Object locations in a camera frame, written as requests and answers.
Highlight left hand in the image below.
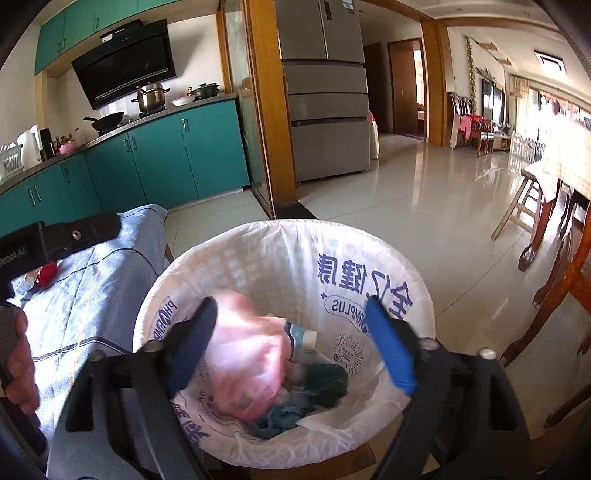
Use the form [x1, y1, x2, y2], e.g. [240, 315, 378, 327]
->
[3, 307, 40, 416]

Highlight large pink plastic bag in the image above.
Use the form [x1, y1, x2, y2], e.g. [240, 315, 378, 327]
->
[204, 290, 291, 422]

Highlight red white small packet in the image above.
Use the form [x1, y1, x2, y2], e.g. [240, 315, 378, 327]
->
[35, 262, 58, 287]

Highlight wooden dining table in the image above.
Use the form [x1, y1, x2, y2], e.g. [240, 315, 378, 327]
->
[501, 159, 590, 366]

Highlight teal cabinets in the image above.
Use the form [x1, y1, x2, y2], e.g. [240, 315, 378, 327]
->
[35, 0, 176, 74]
[1, 95, 249, 234]

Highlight teal upper cabinets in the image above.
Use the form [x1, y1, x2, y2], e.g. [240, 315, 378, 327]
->
[35, 0, 176, 74]

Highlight blue textured wipe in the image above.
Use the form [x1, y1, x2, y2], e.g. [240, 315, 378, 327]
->
[245, 402, 315, 440]

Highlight steel stock pot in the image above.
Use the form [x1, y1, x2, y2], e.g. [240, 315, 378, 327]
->
[131, 83, 169, 114]

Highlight wooden glass sliding door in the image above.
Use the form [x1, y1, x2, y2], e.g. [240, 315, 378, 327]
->
[216, 1, 277, 219]

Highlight black wok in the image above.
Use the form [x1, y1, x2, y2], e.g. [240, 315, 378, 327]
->
[83, 111, 125, 134]

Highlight silver refrigerator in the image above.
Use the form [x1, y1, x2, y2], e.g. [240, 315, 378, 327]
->
[276, 0, 370, 183]

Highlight pink small pot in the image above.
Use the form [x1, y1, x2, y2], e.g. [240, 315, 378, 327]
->
[59, 141, 77, 155]

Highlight teal lower cabinets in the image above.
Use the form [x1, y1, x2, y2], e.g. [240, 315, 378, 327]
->
[1, 95, 249, 234]

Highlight dark casserole pot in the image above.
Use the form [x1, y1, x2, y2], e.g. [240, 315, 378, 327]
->
[185, 83, 221, 101]

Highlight black range hood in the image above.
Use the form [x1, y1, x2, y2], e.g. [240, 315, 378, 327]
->
[72, 19, 176, 110]

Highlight wooden stool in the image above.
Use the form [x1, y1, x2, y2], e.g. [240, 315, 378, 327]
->
[491, 169, 544, 241]

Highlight white lined trash basket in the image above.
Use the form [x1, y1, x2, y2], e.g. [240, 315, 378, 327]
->
[133, 219, 436, 469]

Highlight blue plaid tablecloth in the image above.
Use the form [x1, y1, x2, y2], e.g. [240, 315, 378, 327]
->
[12, 204, 169, 438]

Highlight white paper cup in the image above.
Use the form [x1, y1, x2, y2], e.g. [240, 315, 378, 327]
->
[283, 321, 318, 362]

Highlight dark green snack bag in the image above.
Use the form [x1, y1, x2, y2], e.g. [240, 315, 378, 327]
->
[287, 363, 349, 412]

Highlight white dish rack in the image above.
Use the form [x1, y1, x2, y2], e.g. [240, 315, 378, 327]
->
[0, 143, 24, 181]

